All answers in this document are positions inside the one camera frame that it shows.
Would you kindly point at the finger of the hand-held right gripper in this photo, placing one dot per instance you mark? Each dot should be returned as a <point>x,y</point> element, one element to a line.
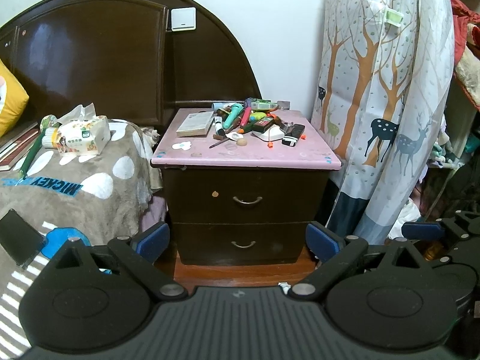
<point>422,229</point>

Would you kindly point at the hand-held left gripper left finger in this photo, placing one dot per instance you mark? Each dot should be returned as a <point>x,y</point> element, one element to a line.
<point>155,239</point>

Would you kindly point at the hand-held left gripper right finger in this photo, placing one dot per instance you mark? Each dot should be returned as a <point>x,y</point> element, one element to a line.
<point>318,240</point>

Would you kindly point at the black remote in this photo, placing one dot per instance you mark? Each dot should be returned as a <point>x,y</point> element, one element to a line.
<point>294,130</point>

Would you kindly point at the small white toy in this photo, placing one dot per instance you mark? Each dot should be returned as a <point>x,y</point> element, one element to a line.
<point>232,136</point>

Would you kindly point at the purple bed sheet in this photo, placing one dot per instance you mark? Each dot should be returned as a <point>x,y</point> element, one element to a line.
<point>157,210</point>

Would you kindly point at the grey spotted blanket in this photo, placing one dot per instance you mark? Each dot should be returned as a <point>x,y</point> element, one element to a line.
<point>93,191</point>

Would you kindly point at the white flower sticker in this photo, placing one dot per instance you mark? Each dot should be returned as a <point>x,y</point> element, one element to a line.
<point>182,145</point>

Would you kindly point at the small white and black device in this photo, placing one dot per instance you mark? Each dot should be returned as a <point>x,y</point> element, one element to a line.
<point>290,141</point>

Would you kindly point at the dark nightstand with pink top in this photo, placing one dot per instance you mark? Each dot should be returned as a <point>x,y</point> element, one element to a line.
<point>247,153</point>

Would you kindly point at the white plastic device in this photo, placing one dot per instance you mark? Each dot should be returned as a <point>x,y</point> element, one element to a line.
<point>272,135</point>

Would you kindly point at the beige flat box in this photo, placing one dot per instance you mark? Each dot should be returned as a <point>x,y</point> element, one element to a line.
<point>195,124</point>

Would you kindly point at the beige pebble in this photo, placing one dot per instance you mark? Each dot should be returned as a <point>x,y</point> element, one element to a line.
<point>241,141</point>

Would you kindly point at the white tissue pack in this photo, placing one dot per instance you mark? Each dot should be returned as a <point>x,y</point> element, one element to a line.
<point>82,135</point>

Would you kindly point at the green and black gadget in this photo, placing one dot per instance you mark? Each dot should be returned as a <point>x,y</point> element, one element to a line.
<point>262,123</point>

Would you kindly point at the white tube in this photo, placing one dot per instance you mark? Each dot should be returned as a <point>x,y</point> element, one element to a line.
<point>218,125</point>

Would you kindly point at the tree and deer printed cover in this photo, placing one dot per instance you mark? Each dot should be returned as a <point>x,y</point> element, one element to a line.
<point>382,101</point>

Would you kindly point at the black flat phone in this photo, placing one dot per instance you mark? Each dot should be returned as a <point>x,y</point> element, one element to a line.
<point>18,236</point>

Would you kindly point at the yellow-green toy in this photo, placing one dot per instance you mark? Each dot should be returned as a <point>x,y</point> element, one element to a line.
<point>261,116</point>

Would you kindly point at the clear plastic box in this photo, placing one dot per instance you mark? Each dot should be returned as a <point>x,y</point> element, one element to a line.
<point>283,104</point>

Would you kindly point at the pink marker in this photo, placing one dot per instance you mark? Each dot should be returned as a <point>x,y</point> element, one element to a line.
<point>245,118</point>

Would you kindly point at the cotton swab jar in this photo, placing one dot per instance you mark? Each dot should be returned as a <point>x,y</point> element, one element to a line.
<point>49,138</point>

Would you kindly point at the light blue tube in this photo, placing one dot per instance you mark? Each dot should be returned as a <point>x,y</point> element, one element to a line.
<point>221,105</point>

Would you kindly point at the green packet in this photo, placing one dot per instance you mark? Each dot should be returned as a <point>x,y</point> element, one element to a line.
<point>258,103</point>

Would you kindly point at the green stick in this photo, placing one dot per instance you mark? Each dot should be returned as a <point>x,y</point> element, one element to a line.
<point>32,152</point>

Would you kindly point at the dark wooden headboard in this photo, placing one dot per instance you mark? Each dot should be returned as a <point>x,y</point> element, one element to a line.
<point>93,63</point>

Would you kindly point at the red fleece cloth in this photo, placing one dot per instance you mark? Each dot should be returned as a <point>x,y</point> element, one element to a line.
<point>465,45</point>

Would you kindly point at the yellow pillow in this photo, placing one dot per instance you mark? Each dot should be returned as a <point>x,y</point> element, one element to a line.
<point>9,97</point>

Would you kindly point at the green tag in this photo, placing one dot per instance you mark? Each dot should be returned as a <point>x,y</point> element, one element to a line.
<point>393,17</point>

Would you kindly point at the white wall switch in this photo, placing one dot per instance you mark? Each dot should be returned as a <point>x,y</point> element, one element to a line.
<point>182,18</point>

